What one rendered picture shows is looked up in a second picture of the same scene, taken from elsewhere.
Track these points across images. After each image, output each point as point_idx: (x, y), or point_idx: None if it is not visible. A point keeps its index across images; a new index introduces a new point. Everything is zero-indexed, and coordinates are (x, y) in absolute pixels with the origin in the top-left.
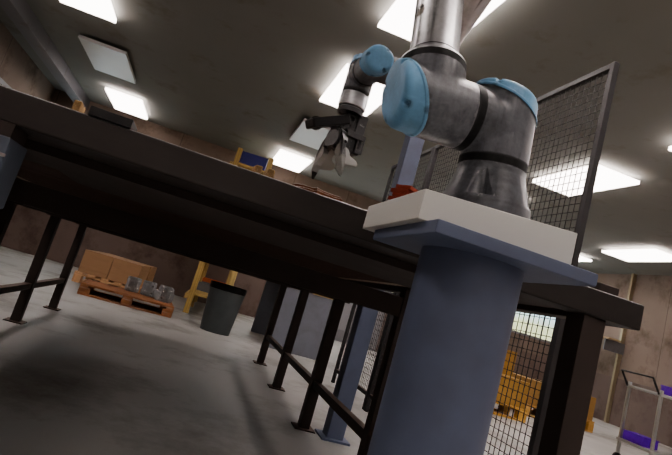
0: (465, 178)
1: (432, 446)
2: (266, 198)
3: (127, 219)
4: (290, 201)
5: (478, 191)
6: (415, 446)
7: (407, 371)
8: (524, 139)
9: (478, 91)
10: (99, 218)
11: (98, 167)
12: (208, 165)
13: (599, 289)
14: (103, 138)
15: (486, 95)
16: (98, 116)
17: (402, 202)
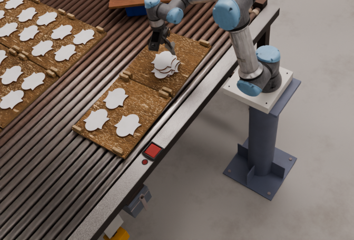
0: (266, 85)
1: (273, 130)
2: (196, 114)
3: None
4: (202, 107)
5: (271, 86)
6: (269, 132)
7: (263, 124)
8: (279, 66)
9: (269, 72)
10: None
11: None
12: (182, 128)
13: (263, 6)
14: (160, 158)
15: (271, 70)
16: (156, 158)
17: (253, 103)
